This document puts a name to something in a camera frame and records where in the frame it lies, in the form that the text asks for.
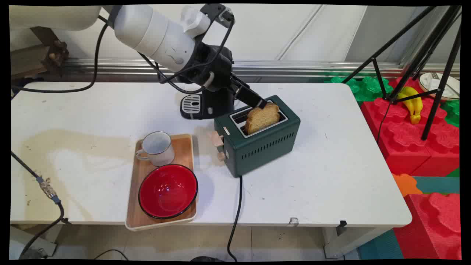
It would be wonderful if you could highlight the small green foam block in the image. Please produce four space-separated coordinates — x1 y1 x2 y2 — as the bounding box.
441 99 461 128

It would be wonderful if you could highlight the black coffee machine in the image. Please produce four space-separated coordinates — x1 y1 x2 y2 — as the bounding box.
180 88 236 120

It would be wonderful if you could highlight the black toaster power cord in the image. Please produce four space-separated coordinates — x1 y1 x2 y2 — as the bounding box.
227 176 244 262

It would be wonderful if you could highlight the black cable with metal connector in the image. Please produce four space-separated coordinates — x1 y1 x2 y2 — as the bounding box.
10 150 71 259

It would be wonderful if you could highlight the black tripod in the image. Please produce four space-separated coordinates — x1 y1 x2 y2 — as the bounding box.
341 5 462 141

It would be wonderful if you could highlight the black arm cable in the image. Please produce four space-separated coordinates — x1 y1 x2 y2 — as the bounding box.
11 15 111 94

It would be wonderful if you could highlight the toasted bread slice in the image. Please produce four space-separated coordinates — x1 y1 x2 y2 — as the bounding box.
244 102 280 135

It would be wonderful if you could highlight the red bowl with black rim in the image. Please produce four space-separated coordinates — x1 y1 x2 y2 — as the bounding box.
138 164 199 220

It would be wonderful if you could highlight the white enamel mug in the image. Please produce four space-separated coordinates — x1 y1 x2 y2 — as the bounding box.
136 131 176 167

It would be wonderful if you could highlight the large red foam block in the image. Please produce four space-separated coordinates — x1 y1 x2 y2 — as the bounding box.
360 77 460 177

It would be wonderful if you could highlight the white plate with fork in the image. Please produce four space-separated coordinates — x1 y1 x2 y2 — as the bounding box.
418 72 460 101

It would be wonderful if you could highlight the white table leg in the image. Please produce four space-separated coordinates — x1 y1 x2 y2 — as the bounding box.
322 220 394 259

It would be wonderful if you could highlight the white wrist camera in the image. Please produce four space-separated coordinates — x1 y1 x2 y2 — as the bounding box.
179 5 211 38

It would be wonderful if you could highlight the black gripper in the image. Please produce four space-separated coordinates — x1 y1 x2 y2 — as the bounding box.
183 43 268 110

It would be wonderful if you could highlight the aluminium wall rail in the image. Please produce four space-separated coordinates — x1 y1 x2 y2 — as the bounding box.
62 58 460 78

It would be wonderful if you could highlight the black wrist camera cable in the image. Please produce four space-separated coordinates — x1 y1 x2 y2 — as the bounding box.
138 10 236 95

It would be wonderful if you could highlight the wooden serving tray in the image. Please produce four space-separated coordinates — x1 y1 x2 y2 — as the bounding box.
125 134 198 232

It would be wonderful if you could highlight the wooden bracket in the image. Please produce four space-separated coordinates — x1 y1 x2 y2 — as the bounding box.
10 26 70 81

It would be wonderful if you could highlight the yellow toy banana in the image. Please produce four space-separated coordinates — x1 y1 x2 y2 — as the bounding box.
397 86 422 125

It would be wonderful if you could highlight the orange foam piece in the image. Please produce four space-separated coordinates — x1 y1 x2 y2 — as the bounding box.
392 173 424 198

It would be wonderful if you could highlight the green two-slot toaster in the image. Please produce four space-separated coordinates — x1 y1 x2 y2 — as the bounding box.
207 95 301 178

